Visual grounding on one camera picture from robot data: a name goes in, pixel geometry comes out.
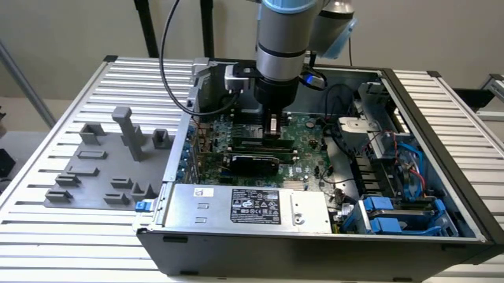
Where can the aluminium frame with black block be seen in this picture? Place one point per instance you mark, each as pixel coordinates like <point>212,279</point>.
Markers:
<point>486,97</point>

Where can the grey parts rack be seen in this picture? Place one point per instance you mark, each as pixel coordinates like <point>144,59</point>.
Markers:
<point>98,165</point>

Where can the black case fan shroud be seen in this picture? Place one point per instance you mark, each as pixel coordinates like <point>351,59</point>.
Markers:
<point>210,88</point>

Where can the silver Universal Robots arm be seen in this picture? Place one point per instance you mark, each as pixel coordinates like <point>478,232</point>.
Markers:
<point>280,32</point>

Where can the black stand leg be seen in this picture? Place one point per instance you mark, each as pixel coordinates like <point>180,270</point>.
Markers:
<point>208,26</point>
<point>146,26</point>

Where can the green RAM stick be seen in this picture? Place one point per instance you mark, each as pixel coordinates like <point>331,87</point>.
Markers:
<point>256,151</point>

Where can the black box beside table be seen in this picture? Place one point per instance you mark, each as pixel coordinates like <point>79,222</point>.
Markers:
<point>6,163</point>

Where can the blue case latch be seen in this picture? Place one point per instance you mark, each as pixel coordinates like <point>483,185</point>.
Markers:
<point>142,206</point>

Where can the grey tripod pole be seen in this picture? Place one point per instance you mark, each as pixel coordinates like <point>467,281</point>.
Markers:
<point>23,82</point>

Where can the green motherboard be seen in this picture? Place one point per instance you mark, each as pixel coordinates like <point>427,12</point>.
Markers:
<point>307,165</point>

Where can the blue-lit USB plug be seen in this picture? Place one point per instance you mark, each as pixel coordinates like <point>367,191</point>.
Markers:
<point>313,80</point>

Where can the blue disk bay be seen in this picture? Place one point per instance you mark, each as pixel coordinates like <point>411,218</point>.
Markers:
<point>398,215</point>

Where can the black graphics card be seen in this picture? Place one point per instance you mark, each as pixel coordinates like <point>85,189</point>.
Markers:
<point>254,165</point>

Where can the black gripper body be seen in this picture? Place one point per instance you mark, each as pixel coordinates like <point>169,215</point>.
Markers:
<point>276,94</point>

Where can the silver power supply unit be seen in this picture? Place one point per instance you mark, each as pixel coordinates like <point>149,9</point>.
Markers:
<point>221,206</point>

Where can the black open PC case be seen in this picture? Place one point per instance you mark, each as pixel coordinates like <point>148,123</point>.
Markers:
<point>300,253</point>

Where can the black CPU heatsink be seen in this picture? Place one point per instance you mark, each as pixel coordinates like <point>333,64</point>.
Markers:
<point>248,125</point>

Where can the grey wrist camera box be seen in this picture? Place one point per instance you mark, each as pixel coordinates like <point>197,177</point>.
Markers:
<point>236,82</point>

